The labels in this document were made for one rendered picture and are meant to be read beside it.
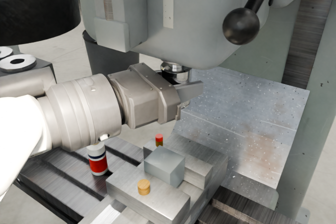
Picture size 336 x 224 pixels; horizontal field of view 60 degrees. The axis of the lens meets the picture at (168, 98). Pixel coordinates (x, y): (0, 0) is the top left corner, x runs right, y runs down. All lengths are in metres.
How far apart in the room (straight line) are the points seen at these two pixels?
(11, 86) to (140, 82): 0.16
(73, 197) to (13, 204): 1.36
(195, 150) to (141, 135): 1.62
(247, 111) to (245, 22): 0.59
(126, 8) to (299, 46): 0.53
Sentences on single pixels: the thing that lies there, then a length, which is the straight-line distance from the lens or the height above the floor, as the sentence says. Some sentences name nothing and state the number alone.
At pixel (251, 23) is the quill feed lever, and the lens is 0.24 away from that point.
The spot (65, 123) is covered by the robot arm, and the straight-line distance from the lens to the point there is 0.35.
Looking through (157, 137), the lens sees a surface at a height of 1.07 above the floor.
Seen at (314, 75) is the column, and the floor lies 1.13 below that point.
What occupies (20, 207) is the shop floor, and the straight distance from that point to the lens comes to 2.02.
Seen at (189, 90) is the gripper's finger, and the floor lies 1.24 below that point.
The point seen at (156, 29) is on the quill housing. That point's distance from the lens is 0.31.
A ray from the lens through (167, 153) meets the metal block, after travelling 0.57.
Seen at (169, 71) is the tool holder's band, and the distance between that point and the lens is 0.41.
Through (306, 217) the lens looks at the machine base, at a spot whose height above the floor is 0.20.
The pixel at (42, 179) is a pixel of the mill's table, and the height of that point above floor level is 0.93.
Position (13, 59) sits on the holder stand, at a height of 1.13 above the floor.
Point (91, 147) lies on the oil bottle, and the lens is 0.68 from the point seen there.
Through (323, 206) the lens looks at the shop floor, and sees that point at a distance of 2.04.
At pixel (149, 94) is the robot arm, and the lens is 0.38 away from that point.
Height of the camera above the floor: 1.46
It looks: 33 degrees down
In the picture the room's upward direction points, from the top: straight up
